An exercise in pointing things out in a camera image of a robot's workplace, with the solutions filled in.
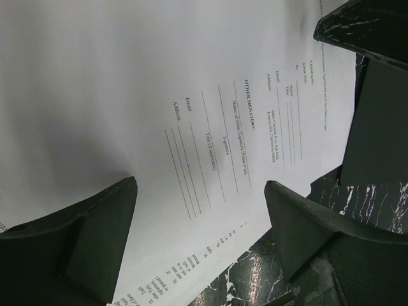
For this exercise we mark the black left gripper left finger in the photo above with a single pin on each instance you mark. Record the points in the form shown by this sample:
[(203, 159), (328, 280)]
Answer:
[(72, 256)]

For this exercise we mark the white printed text sheet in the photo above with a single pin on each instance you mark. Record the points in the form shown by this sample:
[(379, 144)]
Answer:
[(183, 278)]

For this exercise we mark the white signature form sheet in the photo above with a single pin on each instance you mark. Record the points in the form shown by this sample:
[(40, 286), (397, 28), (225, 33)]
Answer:
[(202, 102)]

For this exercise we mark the black file folder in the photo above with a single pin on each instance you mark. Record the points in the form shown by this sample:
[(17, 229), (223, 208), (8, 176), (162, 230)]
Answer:
[(376, 150)]

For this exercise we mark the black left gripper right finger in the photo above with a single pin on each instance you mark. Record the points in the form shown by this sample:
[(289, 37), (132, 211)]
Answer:
[(328, 259)]

